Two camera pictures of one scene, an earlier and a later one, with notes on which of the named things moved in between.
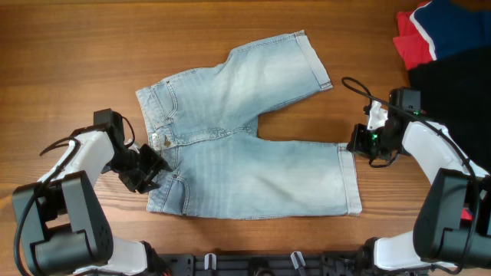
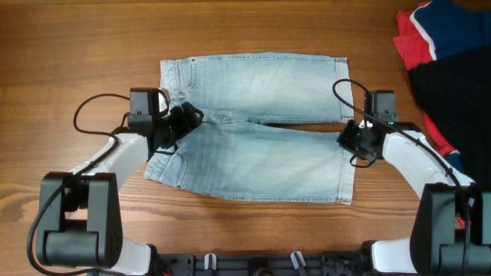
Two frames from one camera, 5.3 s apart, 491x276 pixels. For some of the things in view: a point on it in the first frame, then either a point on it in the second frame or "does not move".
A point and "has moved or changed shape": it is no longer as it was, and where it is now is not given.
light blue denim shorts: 209,159 has moved or changed shape
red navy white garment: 439,28 does not move
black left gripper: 142,167 to 186,119
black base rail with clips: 294,264 does not move
